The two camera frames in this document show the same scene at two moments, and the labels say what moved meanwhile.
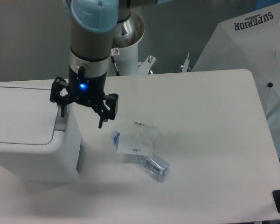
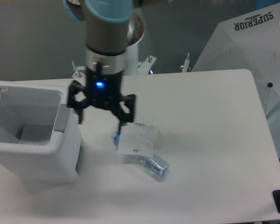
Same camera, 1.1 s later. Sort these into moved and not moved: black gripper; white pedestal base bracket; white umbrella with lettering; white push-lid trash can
Moved: black gripper
Not moved: white push-lid trash can; white umbrella with lettering; white pedestal base bracket
